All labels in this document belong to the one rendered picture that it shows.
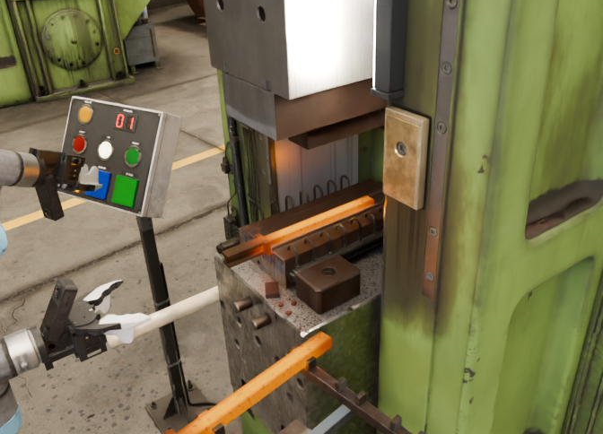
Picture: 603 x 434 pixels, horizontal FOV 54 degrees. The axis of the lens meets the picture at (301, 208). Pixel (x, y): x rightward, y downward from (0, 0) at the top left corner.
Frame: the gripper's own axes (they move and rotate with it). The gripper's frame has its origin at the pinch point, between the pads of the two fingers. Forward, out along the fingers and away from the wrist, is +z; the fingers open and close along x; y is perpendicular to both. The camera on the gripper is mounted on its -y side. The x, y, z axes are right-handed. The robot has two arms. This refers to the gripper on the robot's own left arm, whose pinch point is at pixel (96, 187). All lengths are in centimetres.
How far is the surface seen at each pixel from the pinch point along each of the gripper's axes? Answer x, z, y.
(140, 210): -6.0, 10.4, -3.9
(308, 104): -57, -6, 27
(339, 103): -60, 1, 29
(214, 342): 21, 103, -63
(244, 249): -45.0, 1.2, -4.8
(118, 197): 1.4, 9.6, -2.1
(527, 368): -103, 42, -20
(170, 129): -7.0, 14.4, 18.4
